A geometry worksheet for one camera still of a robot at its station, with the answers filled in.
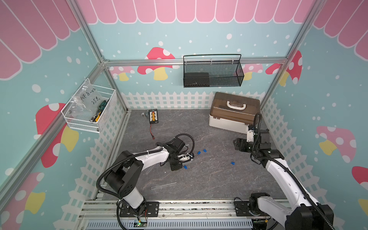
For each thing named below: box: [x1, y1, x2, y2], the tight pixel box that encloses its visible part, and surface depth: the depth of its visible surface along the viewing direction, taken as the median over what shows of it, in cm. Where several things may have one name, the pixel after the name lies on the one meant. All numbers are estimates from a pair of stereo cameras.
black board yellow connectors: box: [148, 108, 159, 124], surface depth 115 cm
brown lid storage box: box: [208, 91, 261, 134], surface depth 96 cm
